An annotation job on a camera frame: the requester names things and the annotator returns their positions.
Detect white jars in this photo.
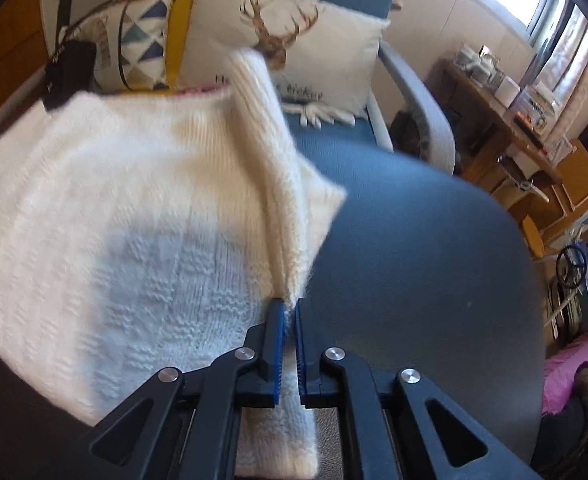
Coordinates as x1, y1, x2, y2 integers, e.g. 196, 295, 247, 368
454, 45, 501, 84

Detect black handbag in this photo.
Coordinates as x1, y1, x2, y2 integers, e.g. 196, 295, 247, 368
41, 40, 98, 112

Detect pink blanket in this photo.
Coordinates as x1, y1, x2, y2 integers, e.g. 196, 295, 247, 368
541, 319, 588, 417

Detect light wooden cabinet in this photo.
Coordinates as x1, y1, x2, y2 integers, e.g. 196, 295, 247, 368
539, 140, 588, 242

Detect light patterned curtain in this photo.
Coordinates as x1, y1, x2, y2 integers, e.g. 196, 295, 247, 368
519, 0, 588, 152

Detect clear plastic container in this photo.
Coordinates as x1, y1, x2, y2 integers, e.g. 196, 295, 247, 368
511, 85, 563, 134

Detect white knitted sweater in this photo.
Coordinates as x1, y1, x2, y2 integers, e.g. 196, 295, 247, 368
0, 50, 348, 478

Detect triangle pattern pillow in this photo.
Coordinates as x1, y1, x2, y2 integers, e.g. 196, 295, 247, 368
56, 0, 177, 94

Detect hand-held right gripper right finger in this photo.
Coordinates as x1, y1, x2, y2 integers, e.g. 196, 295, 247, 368
294, 298, 545, 480

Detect white box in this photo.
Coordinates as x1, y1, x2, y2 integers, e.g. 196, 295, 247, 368
494, 77, 521, 109

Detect white knitted glove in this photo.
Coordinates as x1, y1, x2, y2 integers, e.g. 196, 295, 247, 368
281, 101, 357, 132

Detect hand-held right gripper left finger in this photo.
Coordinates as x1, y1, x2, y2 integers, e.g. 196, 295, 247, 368
64, 298, 287, 480

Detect orange wooden wardrobe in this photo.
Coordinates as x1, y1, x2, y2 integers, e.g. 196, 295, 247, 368
0, 0, 44, 137

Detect wooden desk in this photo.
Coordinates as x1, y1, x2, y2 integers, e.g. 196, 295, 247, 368
439, 57, 566, 187

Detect deer print pillow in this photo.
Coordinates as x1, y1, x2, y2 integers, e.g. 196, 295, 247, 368
176, 0, 392, 122

